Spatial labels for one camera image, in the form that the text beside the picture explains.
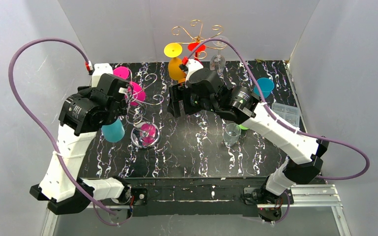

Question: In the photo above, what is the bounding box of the blue wine glass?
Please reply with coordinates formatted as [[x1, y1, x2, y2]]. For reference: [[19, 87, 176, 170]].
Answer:
[[256, 78, 275, 98]]

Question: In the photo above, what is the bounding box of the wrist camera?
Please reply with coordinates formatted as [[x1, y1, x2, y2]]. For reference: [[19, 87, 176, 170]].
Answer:
[[179, 57, 204, 80], [85, 60, 113, 87]]

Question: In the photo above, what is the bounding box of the green wine glass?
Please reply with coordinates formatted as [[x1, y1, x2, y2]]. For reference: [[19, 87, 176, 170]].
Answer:
[[238, 124, 249, 130]]

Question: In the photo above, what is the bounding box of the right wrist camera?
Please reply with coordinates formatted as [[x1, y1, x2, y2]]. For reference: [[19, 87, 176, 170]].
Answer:
[[179, 57, 204, 80]]

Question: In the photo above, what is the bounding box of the clear ribbed wine glass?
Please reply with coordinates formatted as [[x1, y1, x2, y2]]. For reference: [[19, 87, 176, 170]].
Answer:
[[223, 123, 241, 147]]

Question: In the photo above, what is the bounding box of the orange yellow wine glass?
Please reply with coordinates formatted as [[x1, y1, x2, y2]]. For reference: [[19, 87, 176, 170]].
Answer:
[[163, 43, 186, 81]]

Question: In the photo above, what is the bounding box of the teal wine glass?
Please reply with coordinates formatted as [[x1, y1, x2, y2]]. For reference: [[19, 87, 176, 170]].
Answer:
[[101, 119, 125, 143]]

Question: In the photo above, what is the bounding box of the gold wire glass rack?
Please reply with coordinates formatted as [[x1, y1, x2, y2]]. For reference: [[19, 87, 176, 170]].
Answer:
[[171, 19, 226, 62]]

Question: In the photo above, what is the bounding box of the clear wine glass on gold rack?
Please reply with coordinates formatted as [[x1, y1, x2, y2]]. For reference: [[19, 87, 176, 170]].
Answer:
[[210, 41, 227, 76]]

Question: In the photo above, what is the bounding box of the clear plastic screw box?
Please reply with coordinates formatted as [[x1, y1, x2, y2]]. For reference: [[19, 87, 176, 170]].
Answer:
[[271, 102, 301, 127]]

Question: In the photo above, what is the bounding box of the red wine glass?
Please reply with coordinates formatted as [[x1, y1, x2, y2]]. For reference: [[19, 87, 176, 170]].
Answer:
[[187, 42, 206, 54]]

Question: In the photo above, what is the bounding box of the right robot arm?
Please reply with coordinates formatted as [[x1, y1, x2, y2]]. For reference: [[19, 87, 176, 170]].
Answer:
[[167, 68, 328, 204]]

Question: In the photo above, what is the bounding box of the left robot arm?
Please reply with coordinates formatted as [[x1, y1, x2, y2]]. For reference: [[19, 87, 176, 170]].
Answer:
[[30, 73, 131, 215]]

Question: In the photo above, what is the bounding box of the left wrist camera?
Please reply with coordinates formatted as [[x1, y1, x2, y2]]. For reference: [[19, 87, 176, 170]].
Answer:
[[85, 60, 113, 87]]

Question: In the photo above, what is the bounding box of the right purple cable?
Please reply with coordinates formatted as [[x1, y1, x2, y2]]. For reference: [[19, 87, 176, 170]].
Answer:
[[182, 38, 371, 225]]

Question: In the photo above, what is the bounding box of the pink wine glass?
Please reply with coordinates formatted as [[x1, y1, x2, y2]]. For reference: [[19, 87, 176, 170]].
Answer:
[[113, 66, 146, 106]]

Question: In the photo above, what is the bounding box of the silver wire glass rack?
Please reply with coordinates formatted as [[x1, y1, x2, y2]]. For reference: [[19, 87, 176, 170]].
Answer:
[[125, 73, 164, 149]]

